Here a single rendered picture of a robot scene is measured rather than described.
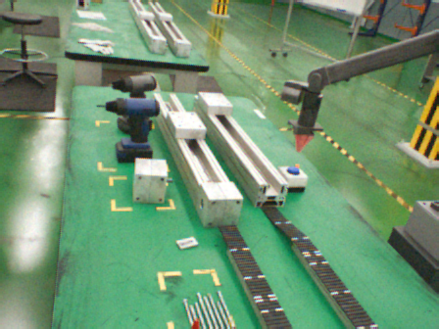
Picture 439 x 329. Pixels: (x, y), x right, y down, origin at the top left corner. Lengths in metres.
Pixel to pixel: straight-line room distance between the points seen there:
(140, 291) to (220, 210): 0.33
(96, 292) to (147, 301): 0.11
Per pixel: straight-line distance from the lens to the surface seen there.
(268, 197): 1.33
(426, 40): 1.29
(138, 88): 1.64
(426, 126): 4.49
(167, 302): 0.96
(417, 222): 1.42
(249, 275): 1.01
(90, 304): 0.95
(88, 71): 2.90
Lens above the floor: 1.46
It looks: 27 degrees down
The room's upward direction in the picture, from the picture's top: 10 degrees clockwise
